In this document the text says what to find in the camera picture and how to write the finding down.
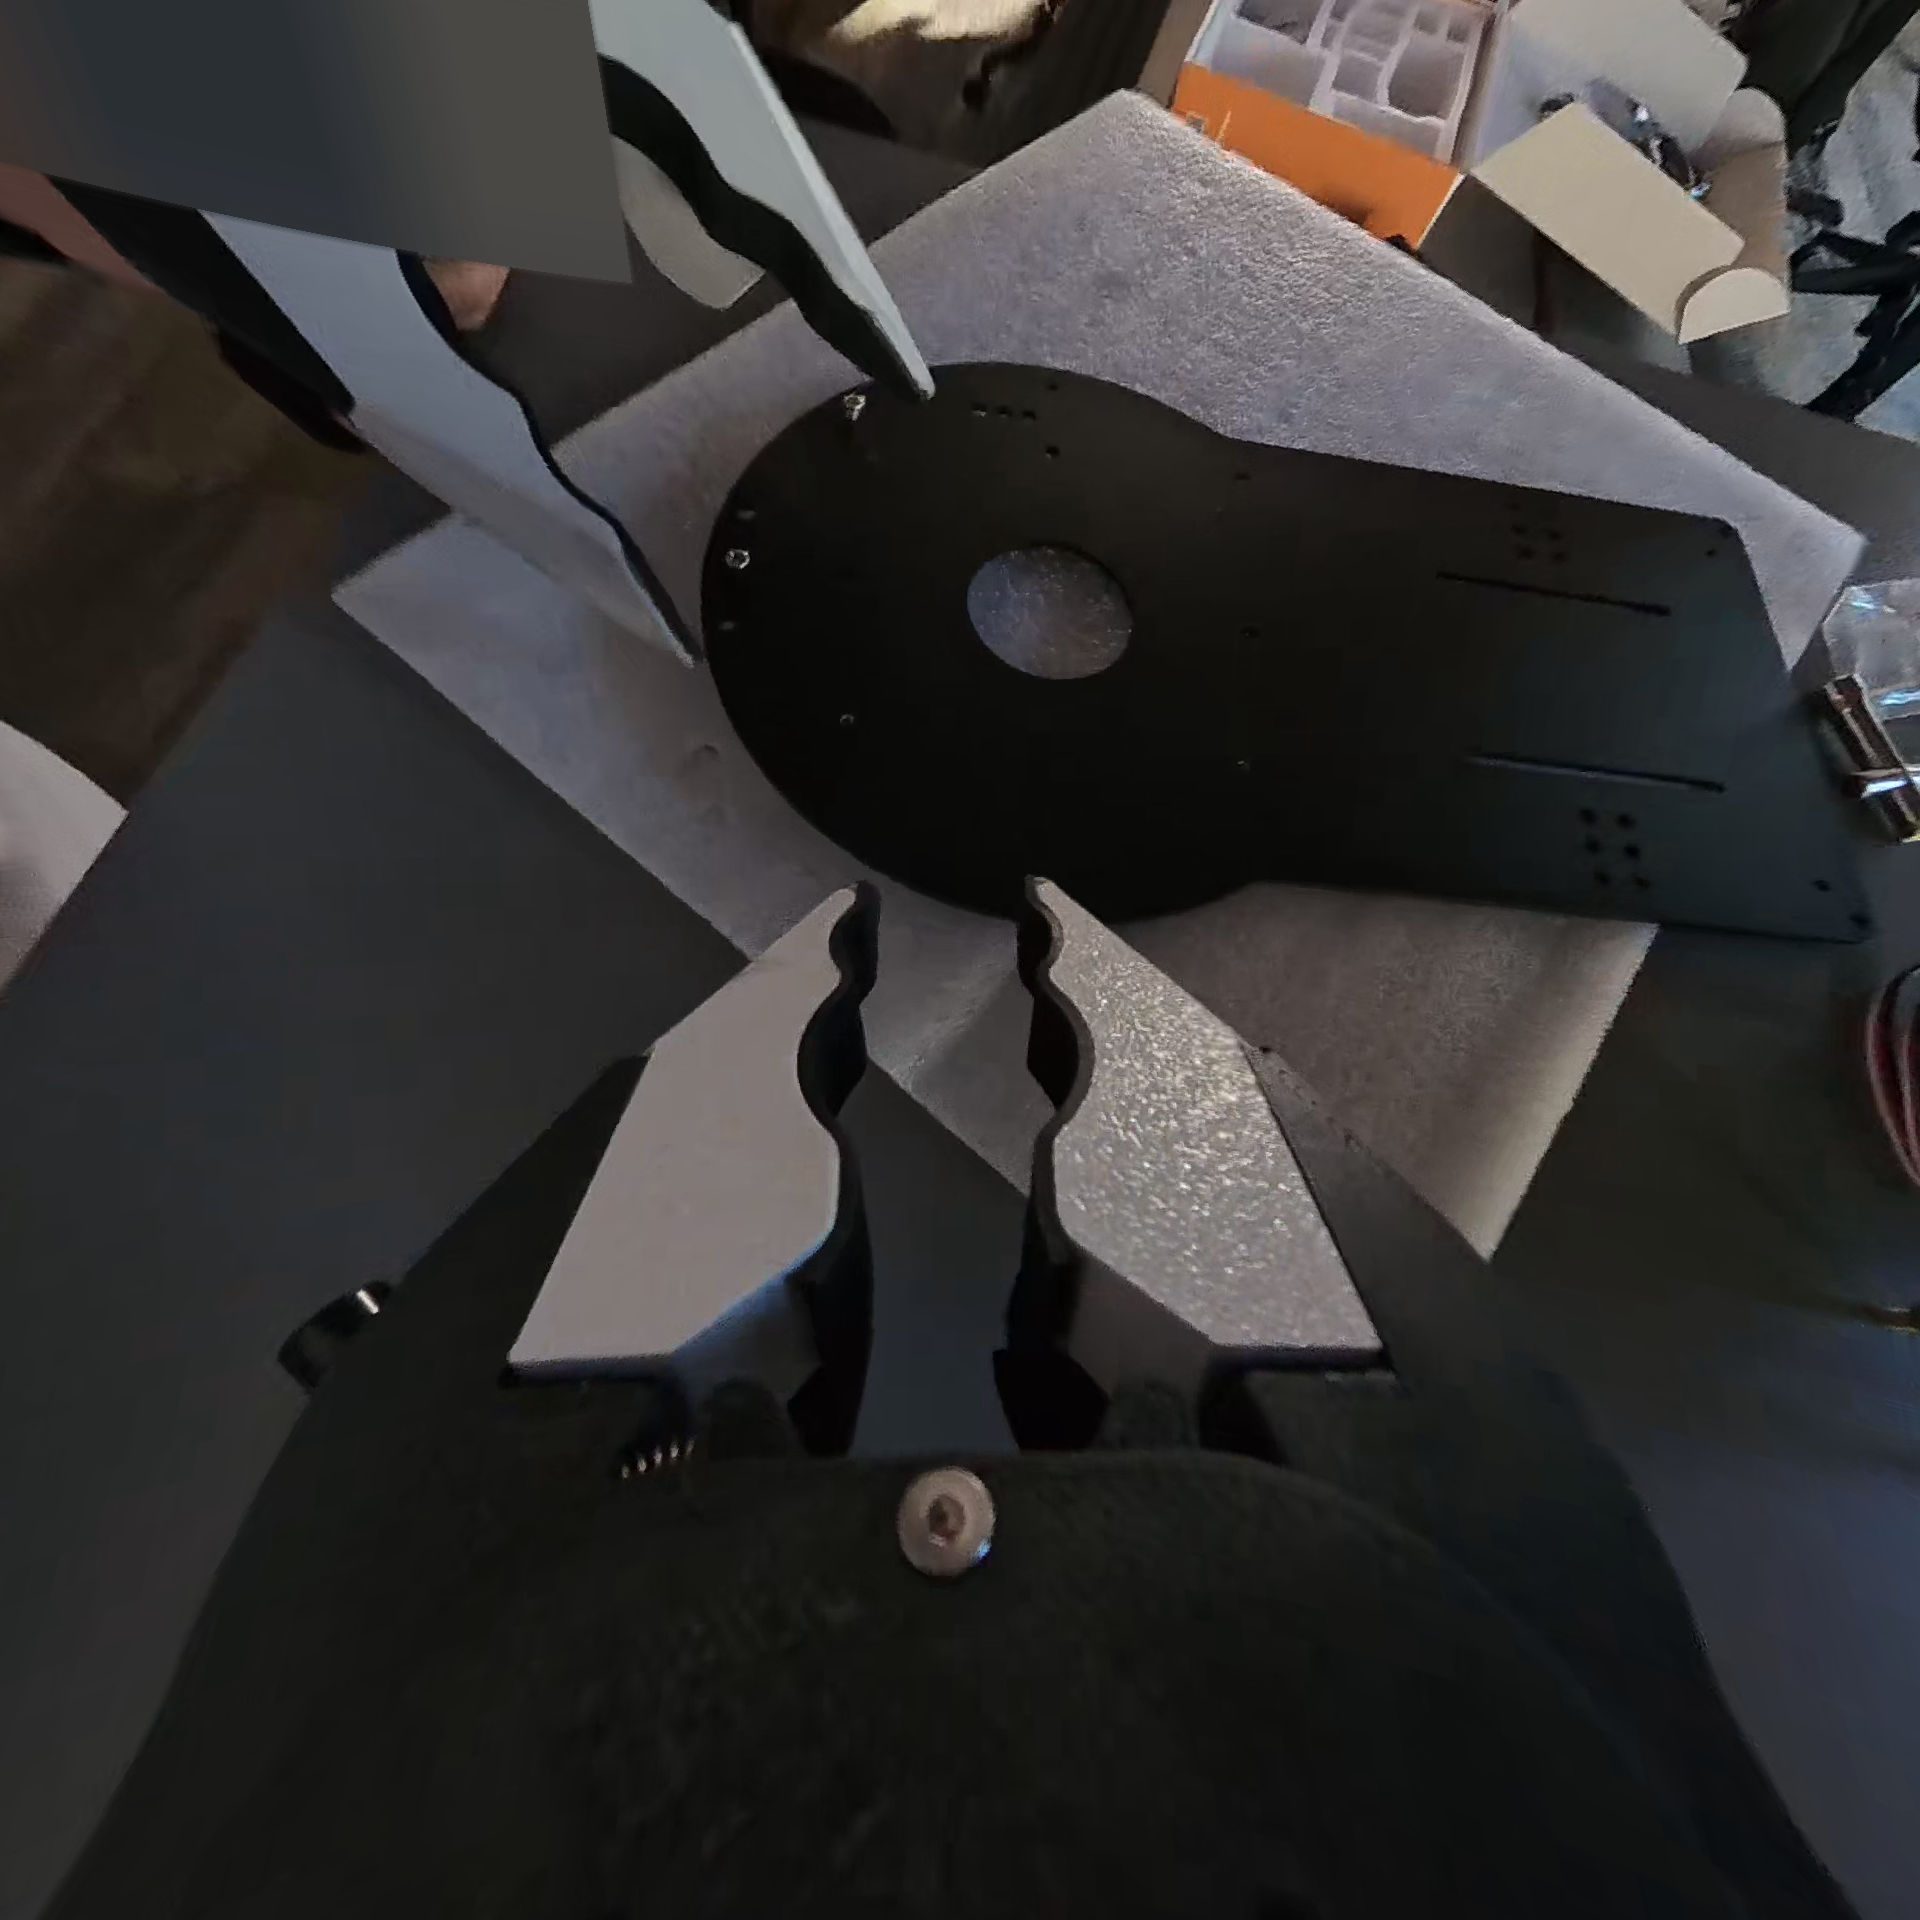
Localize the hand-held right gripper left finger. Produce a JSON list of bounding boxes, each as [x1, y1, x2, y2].
[[504, 883, 882, 1377]]

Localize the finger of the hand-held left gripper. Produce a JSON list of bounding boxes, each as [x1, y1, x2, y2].
[[589, 0, 938, 408], [200, 210, 707, 673]]

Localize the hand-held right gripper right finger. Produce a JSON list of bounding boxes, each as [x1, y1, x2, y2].
[[1019, 875, 1385, 1373]]

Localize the black metal base plate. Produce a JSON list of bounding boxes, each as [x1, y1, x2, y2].
[[701, 360, 1882, 947]]

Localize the grey foam sheet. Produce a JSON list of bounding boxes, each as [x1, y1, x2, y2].
[[334, 88, 1873, 1265]]

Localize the orange parts box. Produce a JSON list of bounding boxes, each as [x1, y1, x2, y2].
[[1171, 0, 1513, 251]]

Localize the person's white shirt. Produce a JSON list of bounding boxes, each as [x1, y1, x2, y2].
[[0, 721, 132, 981]]

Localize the open cardboard box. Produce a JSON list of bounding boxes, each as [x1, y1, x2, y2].
[[1417, 0, 1796, 379]]

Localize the clear plastic bag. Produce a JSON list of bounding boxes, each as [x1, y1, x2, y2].
[[1812, 576, 1920, 712]]

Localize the small metal bracket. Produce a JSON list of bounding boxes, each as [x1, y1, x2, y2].
[[1820, 674, 1920, 836]]

